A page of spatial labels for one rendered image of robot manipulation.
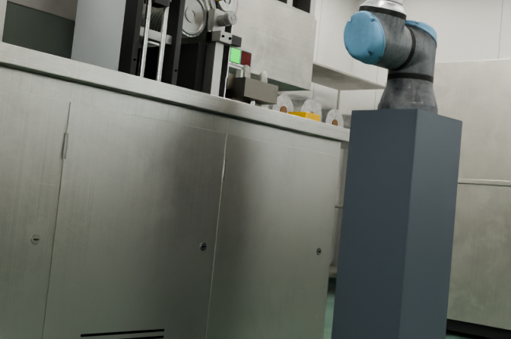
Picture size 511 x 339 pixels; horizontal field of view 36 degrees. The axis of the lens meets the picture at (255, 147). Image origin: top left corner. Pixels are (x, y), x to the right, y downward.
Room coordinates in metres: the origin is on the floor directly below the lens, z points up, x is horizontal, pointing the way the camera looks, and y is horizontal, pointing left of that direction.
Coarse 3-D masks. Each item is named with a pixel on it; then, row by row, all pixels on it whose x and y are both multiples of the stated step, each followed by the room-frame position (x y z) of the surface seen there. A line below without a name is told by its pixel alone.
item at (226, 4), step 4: (216, 0) 2.33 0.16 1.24; (224, 0) 2.35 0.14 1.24; (228, 0) 2.36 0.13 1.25; (232, 0) 2.37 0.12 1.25; (220, 4) 2.33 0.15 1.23; (224, 4) 2.35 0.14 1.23; (228, 4) 2.36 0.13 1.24; (232, 4) 2.37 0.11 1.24; (220, 8) 2.35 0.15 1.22; (224, 8) 2.35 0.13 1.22; (228, 8) 2.36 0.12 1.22; (232, 8) 2.37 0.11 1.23
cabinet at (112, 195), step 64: (0, 128) 1.56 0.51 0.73; (64, 128) 1.67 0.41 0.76; (128, 128) 1.80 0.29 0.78; (192, 128) 1.95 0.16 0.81; (256, 128) 2.13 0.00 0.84; (0, 192) 1.57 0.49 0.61; (64, 192) 1.68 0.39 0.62; (128, 192) 1.81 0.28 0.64; (192, 192) 1.97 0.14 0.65; (256, 192) 2.15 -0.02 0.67; (320, 192) 2.36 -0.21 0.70; (0, 256) 1.58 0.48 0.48; (64, 256) 1.70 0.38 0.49; (128, 256) 1.83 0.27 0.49; (192, 256) 1.98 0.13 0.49; (256, 256) 2.17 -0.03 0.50; (320, 256) 2.39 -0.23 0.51; (0, 320) 1.60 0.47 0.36; (64, 320) 1.71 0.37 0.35; (128, 320) 1.84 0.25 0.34; (192, 320) 2.00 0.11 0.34; (256, 320) 2.19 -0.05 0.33; (320, 320) 2.41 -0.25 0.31
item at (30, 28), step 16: (16, 16) 2.22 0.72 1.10; (32, 16) 2.26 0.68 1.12; (48, 16) 2.30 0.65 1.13; (16, 32) 2.22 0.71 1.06; (32, 32) 2.26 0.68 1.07; (48, 32) 2.30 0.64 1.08; (64, 32) 2.34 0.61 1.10; (32, 48) 2.27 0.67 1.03; (48, 48) 2.31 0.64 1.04; (64, 48) 2.35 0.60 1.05
